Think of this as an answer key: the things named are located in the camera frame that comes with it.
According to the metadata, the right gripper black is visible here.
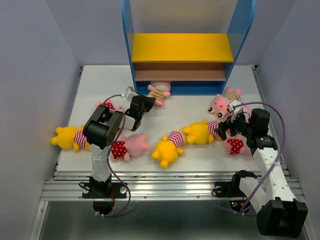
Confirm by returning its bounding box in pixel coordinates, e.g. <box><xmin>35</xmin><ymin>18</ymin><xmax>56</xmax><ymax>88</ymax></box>
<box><xmin>212</xmin><ymin>110</ymin><xmax>254</xmax><ymax>140</ymax></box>

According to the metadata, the pink frog plush striped shirt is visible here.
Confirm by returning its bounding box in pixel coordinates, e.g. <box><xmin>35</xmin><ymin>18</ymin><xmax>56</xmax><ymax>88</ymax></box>
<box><xmin>147</xmin><ymin>81</ymin><xmax>171</xmax><ymax>107</ymax></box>

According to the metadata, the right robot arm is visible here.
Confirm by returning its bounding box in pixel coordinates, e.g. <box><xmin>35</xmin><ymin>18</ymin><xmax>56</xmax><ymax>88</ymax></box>
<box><xmin>212</xmin><ymin>105</ymin><xmax>308</xmax><ymax>238</ymax></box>

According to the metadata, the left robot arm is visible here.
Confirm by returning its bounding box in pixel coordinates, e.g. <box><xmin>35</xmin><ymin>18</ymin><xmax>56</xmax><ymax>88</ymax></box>
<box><xmin>79</xmin><ymin>93</ymin><xmax>156</xmax><ymax>199</ymax></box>

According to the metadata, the brown lower shelf board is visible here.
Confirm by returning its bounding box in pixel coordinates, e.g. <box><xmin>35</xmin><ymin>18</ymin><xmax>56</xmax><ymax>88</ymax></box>
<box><xmin>135</xmin><ymin>70</ymin><xmax>226</xmax><ymax>81</ymax></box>

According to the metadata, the blue wooden toy shelf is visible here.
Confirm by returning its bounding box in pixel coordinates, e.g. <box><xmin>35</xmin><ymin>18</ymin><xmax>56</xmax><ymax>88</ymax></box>
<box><xmin>121</xmin><ymin>0</ymin><xmax>256</xmax><ymax>95</ymax></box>

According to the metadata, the pink pig plush right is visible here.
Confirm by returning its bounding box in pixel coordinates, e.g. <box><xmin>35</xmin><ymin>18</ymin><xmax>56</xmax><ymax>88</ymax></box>
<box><xmin>222</xmin><ymin>136</ymin><xmax>252</xmax><ymax>157</ymax></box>

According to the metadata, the pink pig plush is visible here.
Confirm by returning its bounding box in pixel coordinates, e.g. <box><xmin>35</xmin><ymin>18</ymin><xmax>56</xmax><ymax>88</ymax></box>
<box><xmin>222</xmin><ymin>136</ymin><xmax>252</xmax><ymax>157</ymax></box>
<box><xmin>110</xmin><ymin>133</ymin><xmax>150</xmax><ymax>163</ymax></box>

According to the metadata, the yellow bear plush right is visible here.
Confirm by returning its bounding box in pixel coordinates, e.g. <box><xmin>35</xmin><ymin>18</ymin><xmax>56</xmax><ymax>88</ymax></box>
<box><xmin>182</xmin><ymin>119</ymin><xmax>221</xmax><ymax>145</ymax></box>

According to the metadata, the yellow bear plush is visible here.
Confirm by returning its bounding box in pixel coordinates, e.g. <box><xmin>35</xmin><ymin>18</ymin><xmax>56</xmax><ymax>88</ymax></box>
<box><xmin>50</xmin><ymin>125</ymin><xmax>91</xmax><ymax>152</ymax></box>
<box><xmin>182</xmin><ymin>119</ymin><xmax>221</xmax><ymax>145</ymax></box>
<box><xmin>151</xmin><ymin>130</ymin><xmax>188</xmax><ymax>169</ymax></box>

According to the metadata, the pink pig plush dotted dress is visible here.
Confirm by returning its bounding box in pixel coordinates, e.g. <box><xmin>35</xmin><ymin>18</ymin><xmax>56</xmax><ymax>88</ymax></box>
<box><xmin>94</xmin><ymin>97</ymin><xmax>123</xmax><ymax>111</ymax></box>

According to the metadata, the pink pig plush centre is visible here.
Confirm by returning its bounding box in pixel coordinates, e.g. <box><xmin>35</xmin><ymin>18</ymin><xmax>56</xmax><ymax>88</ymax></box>
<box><xmin>110</xmin><ymin>133</ymin><xmax>150</xmax><ymax>163</ymax></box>

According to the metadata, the yellow bear plush centre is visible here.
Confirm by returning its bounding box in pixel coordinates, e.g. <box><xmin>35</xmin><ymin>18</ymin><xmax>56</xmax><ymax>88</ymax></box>
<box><xmin>151</xmin><ymin>130</ymin><xmax>188</xmax><ymax>169</ymax></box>

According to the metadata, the yellow bear plush left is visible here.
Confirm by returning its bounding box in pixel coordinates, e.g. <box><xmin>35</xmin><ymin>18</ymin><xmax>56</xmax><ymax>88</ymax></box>
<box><xmin>50</xmin><ymin>125</ymin><xmax>91</xmax><ymax>152</ymax></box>

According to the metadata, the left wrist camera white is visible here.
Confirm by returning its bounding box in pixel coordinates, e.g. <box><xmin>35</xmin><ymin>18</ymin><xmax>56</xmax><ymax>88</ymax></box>
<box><xmin>120</xmin><ymin>86</ymin><xmax>138</xmax><ymax>102</ymax></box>

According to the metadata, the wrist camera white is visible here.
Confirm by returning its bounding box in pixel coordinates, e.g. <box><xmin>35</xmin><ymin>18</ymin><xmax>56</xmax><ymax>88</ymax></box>
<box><xmin>227</xmin><ymin>99</ymin><xmax>243</xmax><ymax>115</ymax></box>
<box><xmin>120</xmin><ymin>86</ymin><xmax>138</xmax><ymax>102</ymax></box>

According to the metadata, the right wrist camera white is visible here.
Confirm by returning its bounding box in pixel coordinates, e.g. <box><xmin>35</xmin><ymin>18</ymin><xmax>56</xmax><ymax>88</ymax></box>
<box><xmin>227</xmin><ymin>99</ymin><xmax>243</xmax><ymax>115</ymax></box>

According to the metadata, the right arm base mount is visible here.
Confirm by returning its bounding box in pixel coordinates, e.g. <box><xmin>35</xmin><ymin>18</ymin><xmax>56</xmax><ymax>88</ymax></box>
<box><xmin>211</xmin><ymin>181</ymin><xmax>246</xmax><ymax>212</ymax></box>

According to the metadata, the aluminium rail frame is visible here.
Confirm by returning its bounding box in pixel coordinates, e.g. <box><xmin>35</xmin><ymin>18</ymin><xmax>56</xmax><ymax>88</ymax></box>
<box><xmin>30</xmin><ymin>65</ymin><xmax>294</xmax><ymax>240</ymax></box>

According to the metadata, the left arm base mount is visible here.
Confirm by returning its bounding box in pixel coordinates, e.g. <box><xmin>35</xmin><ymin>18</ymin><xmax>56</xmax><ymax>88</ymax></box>
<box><xmin>78</xmin><ymin>181</ymin><xmax>128</xmax><ymax>218</ymax></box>

